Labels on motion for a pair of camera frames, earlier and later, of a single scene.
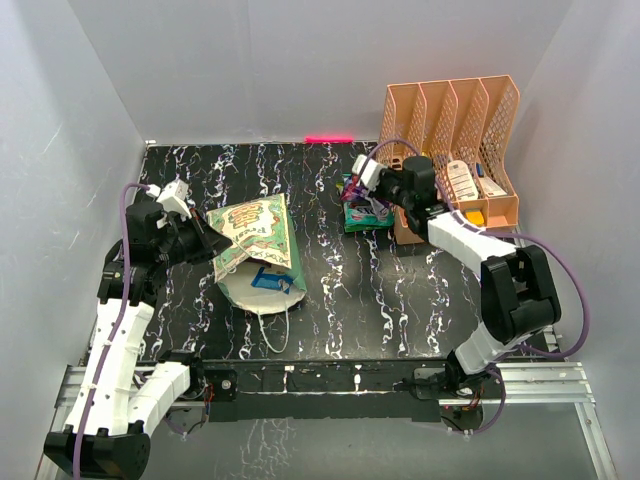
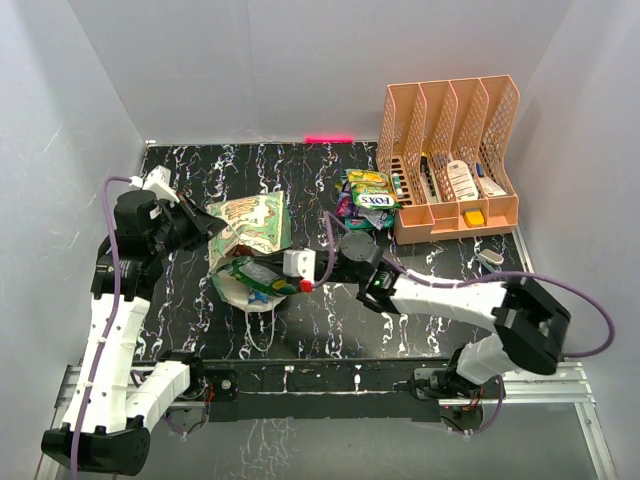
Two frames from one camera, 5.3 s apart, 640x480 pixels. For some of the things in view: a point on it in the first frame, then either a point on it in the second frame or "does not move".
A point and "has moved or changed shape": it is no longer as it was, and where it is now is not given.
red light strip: [325, 139] does not move
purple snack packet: [354, 190] -> [346, 205]
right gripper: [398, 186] -> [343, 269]
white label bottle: [462, 182] does not move
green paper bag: [261, 271] has moved or changed shape
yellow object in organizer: [475, 217] does not move
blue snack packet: [280, 282] -> [259, 296]
